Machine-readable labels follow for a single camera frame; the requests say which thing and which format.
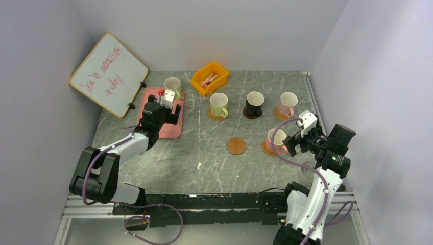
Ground pink mug white inside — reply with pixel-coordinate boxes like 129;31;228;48
276;92;298;118

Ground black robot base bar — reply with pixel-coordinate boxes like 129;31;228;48
113;190;289;227

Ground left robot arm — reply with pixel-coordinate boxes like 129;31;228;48
69;95;182;214

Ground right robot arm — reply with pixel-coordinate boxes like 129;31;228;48
273;124;356;244

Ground orange patterned coaster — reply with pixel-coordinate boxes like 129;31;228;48
273;107;292;121
261;139;279;156

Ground woven rattan coaster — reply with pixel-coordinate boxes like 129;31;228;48
207;108;226;121

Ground dark brown wooden coaster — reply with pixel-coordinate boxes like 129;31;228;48
243;107;262;120

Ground light wooden round coaster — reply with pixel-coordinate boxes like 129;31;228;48
226;137;246;155

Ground pink plastic tray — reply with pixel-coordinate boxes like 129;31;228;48
137;87;184;139

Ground yellow plastic bin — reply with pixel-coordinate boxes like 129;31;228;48
190;62;229;96

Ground red white marker pens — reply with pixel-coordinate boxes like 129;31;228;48
201;72;218;88

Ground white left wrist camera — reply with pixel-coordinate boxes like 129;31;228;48
157;89;177;109

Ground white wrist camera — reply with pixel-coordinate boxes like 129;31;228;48
296;110;318;137
157;89;177;109

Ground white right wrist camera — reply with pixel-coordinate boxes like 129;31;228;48
296;110;318;137

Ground whiteboard with yellow frame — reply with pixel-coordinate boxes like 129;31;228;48
69;33;149;118

